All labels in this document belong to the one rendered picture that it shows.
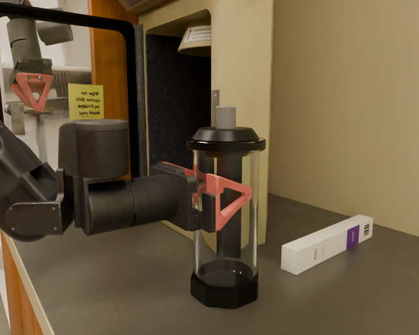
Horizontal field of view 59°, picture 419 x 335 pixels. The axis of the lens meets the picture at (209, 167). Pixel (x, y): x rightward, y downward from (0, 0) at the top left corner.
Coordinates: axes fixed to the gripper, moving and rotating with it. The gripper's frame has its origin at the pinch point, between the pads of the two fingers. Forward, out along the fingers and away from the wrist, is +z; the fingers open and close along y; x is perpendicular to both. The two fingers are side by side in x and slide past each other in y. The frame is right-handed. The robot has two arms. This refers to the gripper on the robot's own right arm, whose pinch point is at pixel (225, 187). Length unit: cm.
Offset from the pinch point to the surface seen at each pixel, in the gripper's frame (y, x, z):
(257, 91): 10.0, -13.6, 14.7
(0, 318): 184, 108, -20
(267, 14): 9.9, -26.7, 16.6
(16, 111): 35.9, -10.2, -20.6
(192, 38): 21.9, -23.7, 8.8
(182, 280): 6.4, 15.8, -3.4
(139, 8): 36.4, -31.5, 4.6
